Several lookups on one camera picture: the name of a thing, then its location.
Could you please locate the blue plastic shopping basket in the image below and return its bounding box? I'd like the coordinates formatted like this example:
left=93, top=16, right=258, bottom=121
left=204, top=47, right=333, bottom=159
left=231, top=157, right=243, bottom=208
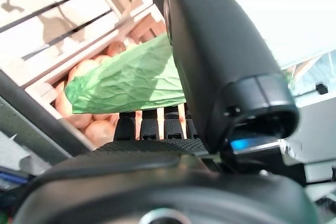
left=0, top=165, right=36, bottom=192

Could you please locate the wooden potato crate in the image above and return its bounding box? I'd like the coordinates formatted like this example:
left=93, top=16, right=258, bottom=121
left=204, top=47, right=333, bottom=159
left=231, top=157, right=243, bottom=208
left=23, top=0, right=169, bottom=153

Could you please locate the tan potato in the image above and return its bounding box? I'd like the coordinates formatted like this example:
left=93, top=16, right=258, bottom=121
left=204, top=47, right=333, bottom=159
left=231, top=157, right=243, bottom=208
left=54, top=82, right=74, bottom=119
left=83, top=120, right=116, bottom=148
left=106, top=40, right=129, bottom=57
left=68, top=60, right=98, bottom=83
left=65, top=115, right=92, bottom=130

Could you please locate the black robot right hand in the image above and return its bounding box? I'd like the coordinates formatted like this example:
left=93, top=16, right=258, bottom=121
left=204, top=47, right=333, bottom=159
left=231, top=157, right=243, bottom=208
left=13, top=0, right=320, bottom=224

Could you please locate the wooden vegetable display stand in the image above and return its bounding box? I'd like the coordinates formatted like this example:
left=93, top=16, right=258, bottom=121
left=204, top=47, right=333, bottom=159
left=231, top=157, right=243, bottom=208
left=0, top=70, right=91, bottom=163

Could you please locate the napa cabbage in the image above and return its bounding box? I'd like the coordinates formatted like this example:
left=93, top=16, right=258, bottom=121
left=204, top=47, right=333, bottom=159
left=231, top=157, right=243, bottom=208
left=64, top=31, right=187, bottom=115

